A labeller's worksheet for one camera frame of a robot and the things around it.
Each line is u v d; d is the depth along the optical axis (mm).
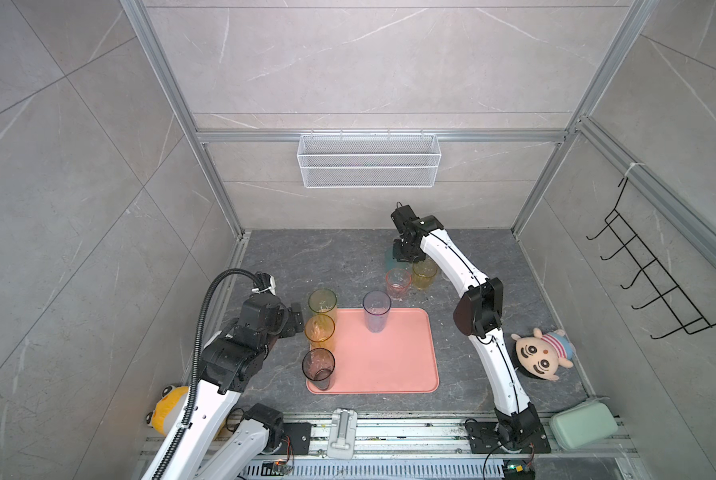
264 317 504
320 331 837
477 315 623
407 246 778
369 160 1002
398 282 996
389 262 924
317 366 812
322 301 862
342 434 727
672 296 639
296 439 733
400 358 878
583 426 736
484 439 730
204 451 430
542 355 797
